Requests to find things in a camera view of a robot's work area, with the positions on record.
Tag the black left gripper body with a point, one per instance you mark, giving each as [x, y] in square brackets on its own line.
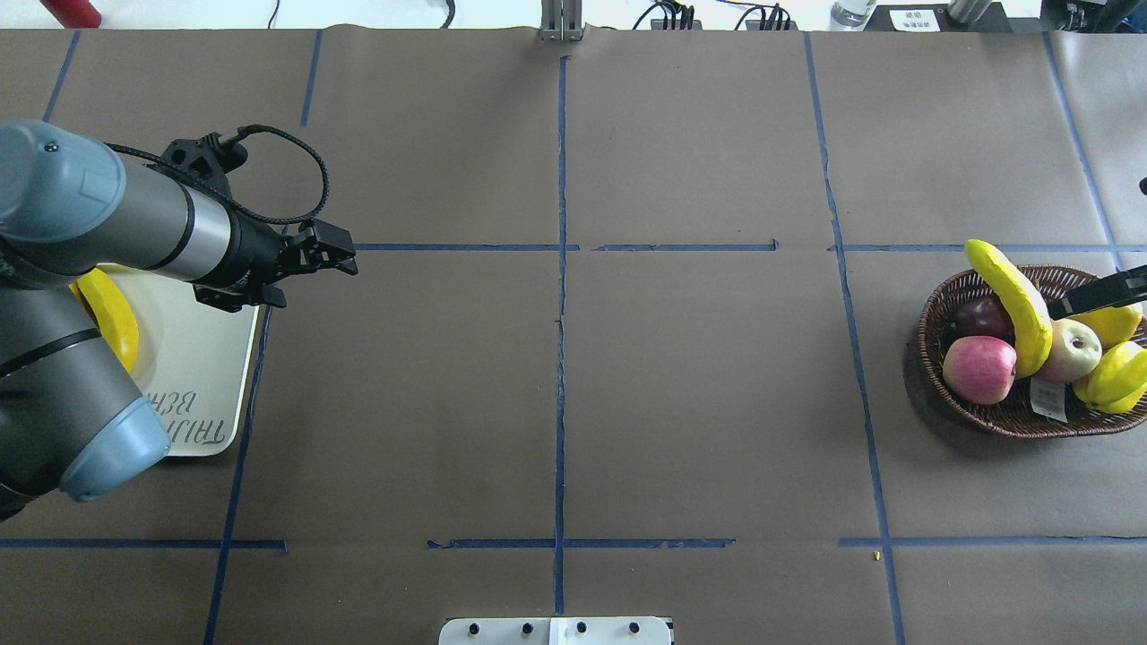
[254, 256]

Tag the red cylinder bottle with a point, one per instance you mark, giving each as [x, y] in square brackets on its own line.
[74, 14]

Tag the aluminium frame post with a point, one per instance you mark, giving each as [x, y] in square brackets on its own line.
[561, 21]

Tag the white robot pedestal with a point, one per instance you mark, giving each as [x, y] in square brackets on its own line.
[641, 629]

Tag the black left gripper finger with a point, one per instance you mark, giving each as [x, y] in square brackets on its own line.
[258, 294]
[319, 246]

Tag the yellow banana basket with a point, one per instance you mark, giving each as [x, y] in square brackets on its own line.
[1033, 328]
[109, 308]

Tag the wicker fruit basket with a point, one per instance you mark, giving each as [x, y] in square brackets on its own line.
[1013, 417]

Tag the pink apple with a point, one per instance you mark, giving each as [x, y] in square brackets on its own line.
[980, 369]

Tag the dark red plum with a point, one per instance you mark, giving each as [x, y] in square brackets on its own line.
[982, 316]

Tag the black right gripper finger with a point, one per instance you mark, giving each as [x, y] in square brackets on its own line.
[1120, 289]

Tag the white bear tray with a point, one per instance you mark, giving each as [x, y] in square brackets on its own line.
[192, 362]

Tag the beige pear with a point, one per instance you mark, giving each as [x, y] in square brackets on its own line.
[1075, 351]

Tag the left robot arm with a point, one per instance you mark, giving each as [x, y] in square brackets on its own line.
[73, 418]

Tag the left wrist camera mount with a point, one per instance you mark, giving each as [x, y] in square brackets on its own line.
[203, 163]

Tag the yellow lemon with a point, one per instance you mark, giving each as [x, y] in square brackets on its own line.
[1112, 324]
[1117, 384]

